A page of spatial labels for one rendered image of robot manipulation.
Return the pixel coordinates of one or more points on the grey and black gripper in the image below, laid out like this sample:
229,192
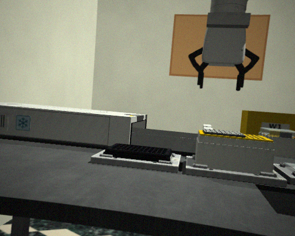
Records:
223,46

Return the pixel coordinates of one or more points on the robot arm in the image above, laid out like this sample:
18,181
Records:
235,17

